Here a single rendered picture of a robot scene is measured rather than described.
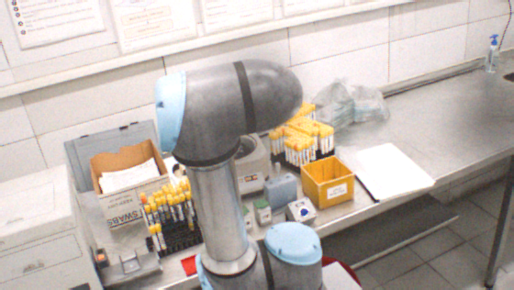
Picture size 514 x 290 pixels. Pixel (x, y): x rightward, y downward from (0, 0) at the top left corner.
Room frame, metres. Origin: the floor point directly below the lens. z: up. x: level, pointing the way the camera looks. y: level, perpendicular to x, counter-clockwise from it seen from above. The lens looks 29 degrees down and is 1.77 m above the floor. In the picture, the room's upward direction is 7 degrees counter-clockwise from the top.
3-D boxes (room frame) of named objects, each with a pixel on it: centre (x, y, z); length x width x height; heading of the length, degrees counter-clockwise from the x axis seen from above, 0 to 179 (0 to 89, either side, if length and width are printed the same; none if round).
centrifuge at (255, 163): (1.39, 0.09, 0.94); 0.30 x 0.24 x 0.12; 11
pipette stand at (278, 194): (1.19, -0.06, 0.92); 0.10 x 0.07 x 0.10; 112
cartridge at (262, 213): (1.12, 0.01, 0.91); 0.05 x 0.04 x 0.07; 20
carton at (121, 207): (1.33, 0.45, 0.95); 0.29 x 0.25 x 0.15; 20
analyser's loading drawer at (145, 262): (0.92, 0.41, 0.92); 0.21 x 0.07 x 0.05; 110
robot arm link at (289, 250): (0.72, -0.05, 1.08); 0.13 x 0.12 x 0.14; 98
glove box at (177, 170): (1.37, 0.27, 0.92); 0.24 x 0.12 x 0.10; 20
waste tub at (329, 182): (1.21, -0.22, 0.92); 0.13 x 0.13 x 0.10; 17
